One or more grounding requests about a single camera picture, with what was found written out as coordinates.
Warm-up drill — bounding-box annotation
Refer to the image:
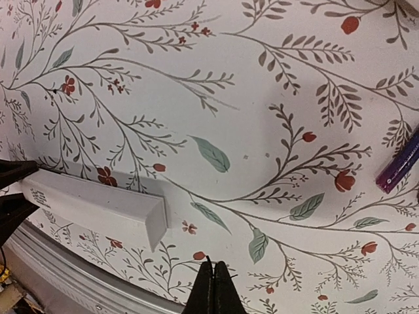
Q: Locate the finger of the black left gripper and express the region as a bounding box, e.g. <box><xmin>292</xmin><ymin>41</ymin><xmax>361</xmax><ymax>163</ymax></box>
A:
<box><xmin>0</xmin><ymin>193</ymin><xmax>39</xmax><ymax>246</ymax></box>
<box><xmin>0</xmin><ymin>160</ymin><xmax>39</xmax><ymax>189</ymax></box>

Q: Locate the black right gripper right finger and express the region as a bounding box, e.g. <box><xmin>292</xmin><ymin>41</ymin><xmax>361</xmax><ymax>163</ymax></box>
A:
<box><xmin>213</xmin><ymin>261</ymin><xmax>246</xmax><ymax>314</ymax></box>

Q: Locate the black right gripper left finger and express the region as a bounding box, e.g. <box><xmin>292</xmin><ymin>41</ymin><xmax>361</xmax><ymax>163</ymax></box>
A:
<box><xmin>185</xmin><ymin>257</ymin><xmax>215</xmax><ymax>314</ymax></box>

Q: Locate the floral patterned table mat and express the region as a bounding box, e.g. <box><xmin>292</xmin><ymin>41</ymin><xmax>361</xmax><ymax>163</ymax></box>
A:
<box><xmin>1</xmin><ymin>1</ymin><xmax>418</xmax><ymax>313</ymax></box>

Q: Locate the aluminium front frame rail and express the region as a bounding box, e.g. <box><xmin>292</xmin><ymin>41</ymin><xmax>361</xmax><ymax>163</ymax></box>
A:
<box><xmin>7</xmin><ymin>222</ymin><xmax>184</xmax><ymax>313</ymax></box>

